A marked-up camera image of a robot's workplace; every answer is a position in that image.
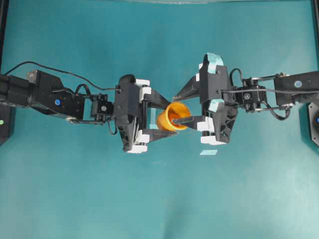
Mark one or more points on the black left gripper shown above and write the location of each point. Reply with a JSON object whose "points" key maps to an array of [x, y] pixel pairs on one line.
{"points": [[127, 104]]}

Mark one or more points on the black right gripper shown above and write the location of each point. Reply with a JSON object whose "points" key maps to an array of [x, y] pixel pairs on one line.
{"points": [[213, 87]]}

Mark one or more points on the orange plastic cup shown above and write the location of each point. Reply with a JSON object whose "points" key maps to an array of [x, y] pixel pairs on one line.
{"points": [[175, 110]]}

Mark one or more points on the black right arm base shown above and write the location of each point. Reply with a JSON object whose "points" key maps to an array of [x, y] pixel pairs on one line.
{"points": [[309, 126]]}

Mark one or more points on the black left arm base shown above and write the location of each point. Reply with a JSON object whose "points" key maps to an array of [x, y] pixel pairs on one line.
{"points": [[7, 122]]}

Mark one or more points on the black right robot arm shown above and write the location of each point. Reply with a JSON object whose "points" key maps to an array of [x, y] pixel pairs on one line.
{"points": [[276, 94]]}

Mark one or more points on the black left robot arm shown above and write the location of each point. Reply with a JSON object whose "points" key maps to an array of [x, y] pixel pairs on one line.
{"points": [[46, 94]]}

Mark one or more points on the pale tape strip on table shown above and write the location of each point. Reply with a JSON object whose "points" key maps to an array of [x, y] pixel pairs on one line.
{"points": [[209, 152]]}

